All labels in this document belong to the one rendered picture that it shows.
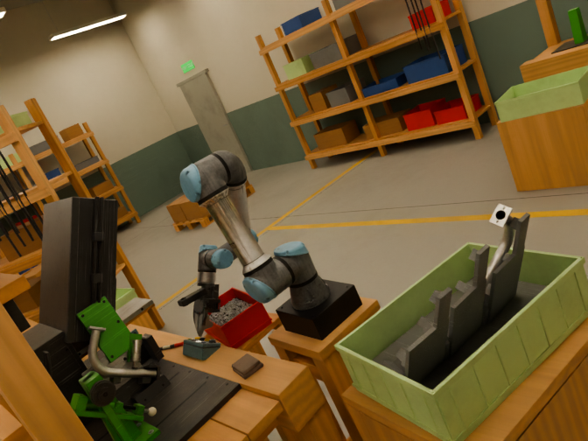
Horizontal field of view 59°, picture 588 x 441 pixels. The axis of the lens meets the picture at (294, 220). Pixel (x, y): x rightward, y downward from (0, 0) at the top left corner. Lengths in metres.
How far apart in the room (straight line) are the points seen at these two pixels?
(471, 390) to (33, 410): 1.00
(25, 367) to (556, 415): 1.27
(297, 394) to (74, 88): 10.45
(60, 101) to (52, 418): 10.43
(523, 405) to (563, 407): 0.14
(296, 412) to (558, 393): 0.73
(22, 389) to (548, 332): 1.28
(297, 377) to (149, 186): 10.39
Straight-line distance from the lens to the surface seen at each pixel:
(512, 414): 1.45
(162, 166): 12.06
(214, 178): 1.77
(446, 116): 6.72
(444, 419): 1.36
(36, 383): 1.31
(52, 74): 11.65
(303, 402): 1.71
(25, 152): 4.49
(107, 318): 2.03
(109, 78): 12.02
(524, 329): 1.49
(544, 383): 1.51
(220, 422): 1.72
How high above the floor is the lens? 1.77
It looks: 16 degrees down
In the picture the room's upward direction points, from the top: 25 degrees counter-clockwise
